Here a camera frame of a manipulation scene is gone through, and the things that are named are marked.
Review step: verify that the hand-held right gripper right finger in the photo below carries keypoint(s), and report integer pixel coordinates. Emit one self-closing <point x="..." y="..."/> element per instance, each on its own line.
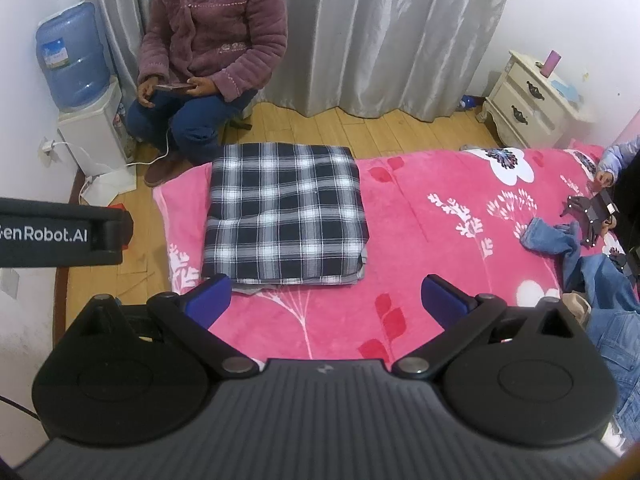
<point x="442" y="297"/>

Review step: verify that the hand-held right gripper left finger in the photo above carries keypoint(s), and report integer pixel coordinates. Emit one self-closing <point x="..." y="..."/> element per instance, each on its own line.
<point x="212" y="295"/>

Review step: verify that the black white plaid shirt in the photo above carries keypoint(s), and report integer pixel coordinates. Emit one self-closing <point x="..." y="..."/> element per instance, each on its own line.
<point x="285" y="210"/>

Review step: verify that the pink floral blanket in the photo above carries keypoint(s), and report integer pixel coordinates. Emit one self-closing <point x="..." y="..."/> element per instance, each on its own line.
<point x="425" y="240"/>

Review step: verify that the white water dispenser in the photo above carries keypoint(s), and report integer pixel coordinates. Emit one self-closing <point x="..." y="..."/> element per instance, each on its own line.
<point x="95" y="130"/>

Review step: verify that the blue jeans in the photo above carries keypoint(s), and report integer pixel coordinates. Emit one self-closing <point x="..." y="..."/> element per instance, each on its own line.
<point x="615" y="300"/>

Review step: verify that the black sensor glove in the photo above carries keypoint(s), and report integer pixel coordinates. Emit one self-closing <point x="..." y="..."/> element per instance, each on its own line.
<point x="592" y="210"/>
<point x="622" y="262"/>

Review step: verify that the blue water jug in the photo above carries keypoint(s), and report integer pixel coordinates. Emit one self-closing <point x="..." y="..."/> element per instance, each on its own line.
<point x="72" y="60"/>

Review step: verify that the dark phone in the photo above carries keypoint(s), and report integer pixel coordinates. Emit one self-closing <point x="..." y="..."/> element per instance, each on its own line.
<point x="172" y="88"/>

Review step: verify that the cream nightstand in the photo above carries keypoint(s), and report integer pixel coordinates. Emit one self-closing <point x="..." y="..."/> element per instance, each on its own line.
<point x="520" y="105"/>

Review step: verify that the blue paper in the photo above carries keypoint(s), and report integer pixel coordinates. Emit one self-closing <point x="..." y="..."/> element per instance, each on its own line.
<point x="567" y="91"/>

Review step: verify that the pink headboard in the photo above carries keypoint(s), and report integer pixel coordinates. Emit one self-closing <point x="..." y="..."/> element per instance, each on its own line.
<point x="632" y="132"/>

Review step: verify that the purple cup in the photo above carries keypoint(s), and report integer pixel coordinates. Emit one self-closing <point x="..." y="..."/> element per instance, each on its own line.
<point x="551" y="63"/>

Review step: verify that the grey curtain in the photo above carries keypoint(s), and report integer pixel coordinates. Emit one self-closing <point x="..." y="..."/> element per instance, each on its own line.
<point x="380" y="35"/>

